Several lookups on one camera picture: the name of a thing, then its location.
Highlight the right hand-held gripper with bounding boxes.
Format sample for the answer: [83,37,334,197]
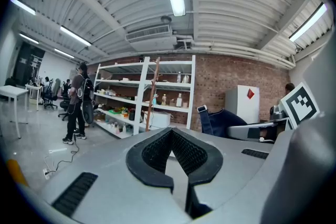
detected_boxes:
[226,82,321,143]

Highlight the black floor cable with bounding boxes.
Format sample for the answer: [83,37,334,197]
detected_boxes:
[45,133,80,175]

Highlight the ceiling air conditioner unit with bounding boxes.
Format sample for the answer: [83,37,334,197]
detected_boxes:
[124,24,177,52]

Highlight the small white table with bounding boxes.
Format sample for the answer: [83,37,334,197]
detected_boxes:
[25,83,44,111]

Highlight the yellow object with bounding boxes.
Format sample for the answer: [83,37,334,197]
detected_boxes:
[6,159,29,187]

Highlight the black office chair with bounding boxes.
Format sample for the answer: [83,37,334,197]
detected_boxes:
[58,81,72,122]
[43,78,61,110]

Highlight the white storage box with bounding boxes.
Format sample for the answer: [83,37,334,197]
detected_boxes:
[150,111,172,129]

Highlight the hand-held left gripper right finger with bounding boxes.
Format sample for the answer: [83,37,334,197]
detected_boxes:
[171,127,224,219]

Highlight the white cabinet with red mark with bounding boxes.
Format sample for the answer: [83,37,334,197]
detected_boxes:
[225,84,261,124]

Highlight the wooden coat rack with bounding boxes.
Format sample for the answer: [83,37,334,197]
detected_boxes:
[142,57,163,132]

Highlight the white metal shelf unit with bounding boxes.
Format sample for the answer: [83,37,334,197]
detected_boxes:
[92,55,196,140]

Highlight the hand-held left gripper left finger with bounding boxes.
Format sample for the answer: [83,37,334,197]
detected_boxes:
[125,127,175,194]

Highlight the large white table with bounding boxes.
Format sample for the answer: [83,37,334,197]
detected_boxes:
[0,84,29,140]

